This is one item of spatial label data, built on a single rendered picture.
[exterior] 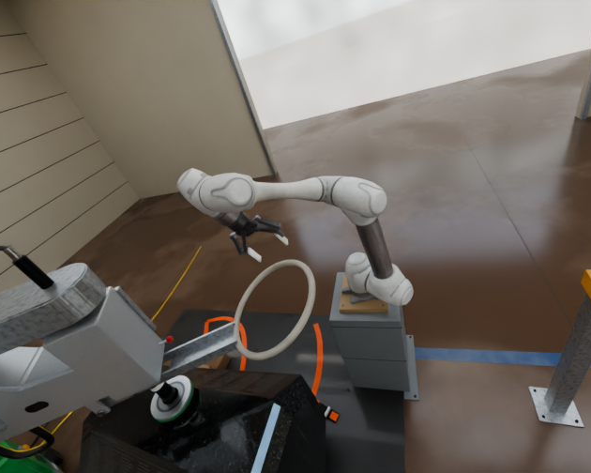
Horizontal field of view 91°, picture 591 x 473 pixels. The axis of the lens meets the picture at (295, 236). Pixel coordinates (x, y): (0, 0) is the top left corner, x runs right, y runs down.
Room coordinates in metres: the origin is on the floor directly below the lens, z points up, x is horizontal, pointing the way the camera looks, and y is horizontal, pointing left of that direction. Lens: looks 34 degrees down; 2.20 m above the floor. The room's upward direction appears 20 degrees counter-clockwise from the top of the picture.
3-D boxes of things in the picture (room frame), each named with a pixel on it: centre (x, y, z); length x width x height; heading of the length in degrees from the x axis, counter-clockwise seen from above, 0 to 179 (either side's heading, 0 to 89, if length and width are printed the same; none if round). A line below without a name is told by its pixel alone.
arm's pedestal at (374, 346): (1.22, -0.28, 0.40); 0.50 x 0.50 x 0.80; 65
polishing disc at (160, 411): (0.92, 0.87, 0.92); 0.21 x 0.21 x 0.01
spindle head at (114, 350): (0.92, 0.95, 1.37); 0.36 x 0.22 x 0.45; 94
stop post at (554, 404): (0.62, -1.10, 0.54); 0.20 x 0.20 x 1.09; 62
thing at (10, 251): (0.92, 0.87, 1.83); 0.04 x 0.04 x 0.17
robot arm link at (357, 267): (1.21, -0.28, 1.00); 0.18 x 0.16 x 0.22; 28
